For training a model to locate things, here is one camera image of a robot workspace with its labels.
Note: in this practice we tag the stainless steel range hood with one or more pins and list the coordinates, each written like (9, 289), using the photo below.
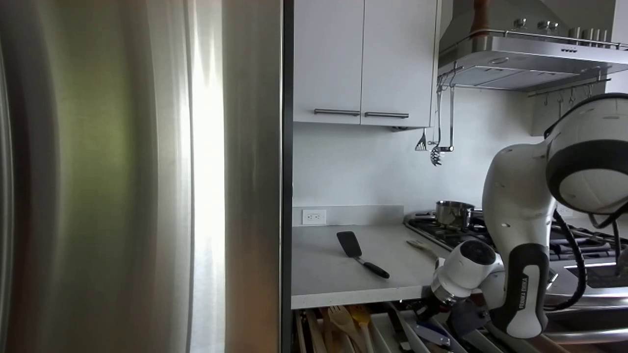
(523, 46)

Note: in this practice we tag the black spatula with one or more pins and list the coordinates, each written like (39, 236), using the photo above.
(355, 250)

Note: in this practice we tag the stainless steel pot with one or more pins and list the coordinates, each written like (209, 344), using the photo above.
(455, 215)

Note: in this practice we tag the stainless steel refrigerator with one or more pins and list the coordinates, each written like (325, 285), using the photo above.
(147, 176)

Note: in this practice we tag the stainless steel gas stove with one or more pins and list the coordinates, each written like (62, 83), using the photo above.
(604, 305)

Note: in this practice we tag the cream wooden utensil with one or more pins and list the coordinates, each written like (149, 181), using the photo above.
(421, 248)

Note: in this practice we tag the white wall outlet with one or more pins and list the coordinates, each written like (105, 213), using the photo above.
(315, 217)

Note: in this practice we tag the white upper cabinet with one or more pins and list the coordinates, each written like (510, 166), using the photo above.
(366, 62)

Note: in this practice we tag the wooden fork spoon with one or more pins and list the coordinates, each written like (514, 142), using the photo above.
(343, 321)

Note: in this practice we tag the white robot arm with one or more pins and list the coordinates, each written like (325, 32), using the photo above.
(580, 164)

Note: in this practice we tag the wooden kitchen drawer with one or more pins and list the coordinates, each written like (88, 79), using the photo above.
(390, 330)

